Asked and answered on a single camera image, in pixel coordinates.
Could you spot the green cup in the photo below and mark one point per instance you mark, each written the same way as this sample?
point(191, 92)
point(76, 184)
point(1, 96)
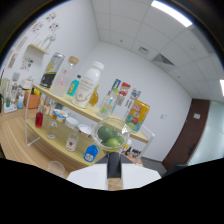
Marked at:
point(8, 102)

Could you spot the red liquid bottle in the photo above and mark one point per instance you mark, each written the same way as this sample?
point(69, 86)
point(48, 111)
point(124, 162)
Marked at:
point(39, 119)

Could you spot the yellow colourful drink can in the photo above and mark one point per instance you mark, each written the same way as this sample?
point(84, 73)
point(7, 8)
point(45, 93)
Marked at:
point(138, 116)

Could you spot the soda water can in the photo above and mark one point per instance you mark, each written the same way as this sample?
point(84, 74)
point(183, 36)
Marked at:
point(51, 71)

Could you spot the white bowl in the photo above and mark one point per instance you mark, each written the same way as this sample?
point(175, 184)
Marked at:
point(71, 122)

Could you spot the wooden wall shelf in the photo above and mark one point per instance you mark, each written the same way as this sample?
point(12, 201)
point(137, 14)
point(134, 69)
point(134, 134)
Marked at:
point(39, 49)

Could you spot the small white blue bottle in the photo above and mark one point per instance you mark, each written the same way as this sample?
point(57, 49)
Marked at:
point(20, 102)

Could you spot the blue rimmed bowl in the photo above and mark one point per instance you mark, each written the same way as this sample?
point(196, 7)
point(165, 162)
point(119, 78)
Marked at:
point(60, 115)

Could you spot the white two-tier wooden shelf rack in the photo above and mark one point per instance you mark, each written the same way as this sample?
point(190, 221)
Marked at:
point(60, 140)

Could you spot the long ceiling light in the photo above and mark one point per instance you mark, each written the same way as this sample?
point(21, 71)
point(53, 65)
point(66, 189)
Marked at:
point(171, 13)

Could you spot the large white milk bottle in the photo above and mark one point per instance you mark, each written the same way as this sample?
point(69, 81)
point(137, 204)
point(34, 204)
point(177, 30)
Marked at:
point(86, 86)

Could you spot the small blue carton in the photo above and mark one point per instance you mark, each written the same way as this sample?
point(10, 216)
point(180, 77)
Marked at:
point(116, 85)

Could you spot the blue liquid bottle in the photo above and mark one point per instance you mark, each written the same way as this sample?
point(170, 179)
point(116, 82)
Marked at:
point(90, 154)

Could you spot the glass jar with limes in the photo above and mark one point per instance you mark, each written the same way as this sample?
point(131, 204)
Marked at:
point(110, 135)

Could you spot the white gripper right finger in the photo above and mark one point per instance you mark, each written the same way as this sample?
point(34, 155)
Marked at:
point(140, 176)

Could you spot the clear bottle with green cap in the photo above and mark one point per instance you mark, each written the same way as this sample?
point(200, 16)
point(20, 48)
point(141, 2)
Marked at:
point(108, 105)

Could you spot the clear jar with cork lid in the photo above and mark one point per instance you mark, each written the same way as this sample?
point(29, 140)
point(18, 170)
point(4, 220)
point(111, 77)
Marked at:
point(65, 80)

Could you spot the clear glass cup with ice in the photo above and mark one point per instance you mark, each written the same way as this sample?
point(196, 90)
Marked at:
point(56, 168)

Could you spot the clear bottle with blue cap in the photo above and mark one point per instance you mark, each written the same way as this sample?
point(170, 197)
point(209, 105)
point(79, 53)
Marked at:
point(134, 96)

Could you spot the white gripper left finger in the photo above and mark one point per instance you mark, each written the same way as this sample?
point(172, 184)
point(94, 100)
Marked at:
point(90, 176)

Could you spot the white scale tray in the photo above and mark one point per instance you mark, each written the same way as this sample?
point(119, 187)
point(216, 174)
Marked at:
point(10, 108)

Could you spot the amber liquid bottle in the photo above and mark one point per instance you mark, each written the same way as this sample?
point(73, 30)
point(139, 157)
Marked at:
point(94, 97)

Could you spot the clear bottle with orange cap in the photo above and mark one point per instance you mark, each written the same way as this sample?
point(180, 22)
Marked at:
point(51, 130)

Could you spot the ceiling air vent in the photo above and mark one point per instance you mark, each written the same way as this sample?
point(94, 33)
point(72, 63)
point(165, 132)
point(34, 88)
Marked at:
point(163, 60)

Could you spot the small teal liquid bottle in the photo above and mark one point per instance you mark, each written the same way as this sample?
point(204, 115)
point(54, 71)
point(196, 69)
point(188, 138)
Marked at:
point(73, 87)

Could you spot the brown door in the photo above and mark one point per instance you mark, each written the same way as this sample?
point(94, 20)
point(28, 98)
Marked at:
point(188, 133)

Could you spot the glass vase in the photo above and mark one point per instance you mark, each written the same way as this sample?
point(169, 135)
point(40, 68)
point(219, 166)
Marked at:
point(48, 41)

